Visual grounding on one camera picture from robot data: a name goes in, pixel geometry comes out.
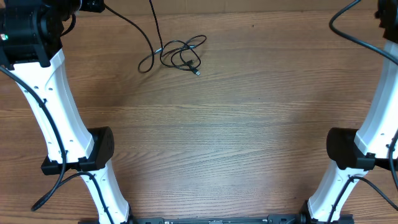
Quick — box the black USB cable long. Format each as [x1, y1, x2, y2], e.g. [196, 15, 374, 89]
[102, 2, 156, 74]

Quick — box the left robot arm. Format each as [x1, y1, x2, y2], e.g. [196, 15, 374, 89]
[1, 0, 133, 223]

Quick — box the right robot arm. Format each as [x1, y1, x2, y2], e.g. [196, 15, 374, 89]
[296, 0, 397, 223]

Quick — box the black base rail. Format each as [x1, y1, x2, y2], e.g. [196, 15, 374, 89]
[133, 215, 301, 224]

